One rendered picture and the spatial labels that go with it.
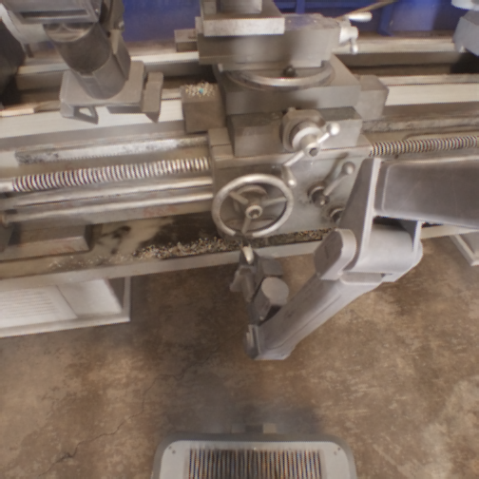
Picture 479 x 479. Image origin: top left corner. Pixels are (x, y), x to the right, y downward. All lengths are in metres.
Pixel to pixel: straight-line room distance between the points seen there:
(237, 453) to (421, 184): 0.84
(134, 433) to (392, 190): 1.17
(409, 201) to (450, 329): 1.34
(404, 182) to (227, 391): 1.10
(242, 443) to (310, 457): 0.18
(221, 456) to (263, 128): 0.81
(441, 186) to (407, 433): 1.16
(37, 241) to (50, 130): 0.40
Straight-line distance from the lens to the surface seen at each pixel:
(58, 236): 1.23
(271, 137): 0.82
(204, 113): 0.92
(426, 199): 0.35
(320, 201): 0.94
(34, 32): 1.07
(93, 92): 0.50
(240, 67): 0.87
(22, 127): 1.04
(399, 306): 1.64
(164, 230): 1.23
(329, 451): 1.06
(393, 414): 1.43
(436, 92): 1.20
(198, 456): 1.03
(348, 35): 0.94
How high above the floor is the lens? 1.28
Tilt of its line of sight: 48 degrees down
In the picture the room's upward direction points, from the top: straight up
